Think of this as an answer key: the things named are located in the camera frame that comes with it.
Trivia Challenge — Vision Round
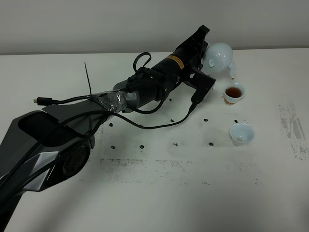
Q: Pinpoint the near pale blue teacup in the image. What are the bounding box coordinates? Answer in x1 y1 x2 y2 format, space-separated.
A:
229 123 255 146

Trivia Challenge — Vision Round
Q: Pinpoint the pale blue teacup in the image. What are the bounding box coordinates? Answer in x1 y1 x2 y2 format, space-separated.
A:
223 82 245 105
229 123 255 146

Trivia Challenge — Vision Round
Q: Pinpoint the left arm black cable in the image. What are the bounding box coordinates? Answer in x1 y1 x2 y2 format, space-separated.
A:
0 52 196 189

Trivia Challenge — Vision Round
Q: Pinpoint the black cable tie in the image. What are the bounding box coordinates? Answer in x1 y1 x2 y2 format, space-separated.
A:
84 61 92 97

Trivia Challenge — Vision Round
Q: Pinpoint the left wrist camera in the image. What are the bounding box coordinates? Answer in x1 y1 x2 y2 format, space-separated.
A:
184 69 216 104

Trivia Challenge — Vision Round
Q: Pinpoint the far pale blue teacup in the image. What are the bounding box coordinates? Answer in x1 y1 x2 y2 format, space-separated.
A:
223 82 245 105

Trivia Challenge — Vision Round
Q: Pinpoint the pale blue porcelain teapot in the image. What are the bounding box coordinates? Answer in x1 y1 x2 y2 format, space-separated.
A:
202 43 236 80

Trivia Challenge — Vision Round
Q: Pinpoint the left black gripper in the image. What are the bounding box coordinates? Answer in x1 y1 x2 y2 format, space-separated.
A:
144 25 210 97

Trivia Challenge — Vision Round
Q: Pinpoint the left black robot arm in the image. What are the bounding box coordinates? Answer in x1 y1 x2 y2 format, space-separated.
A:
0 26 215 216

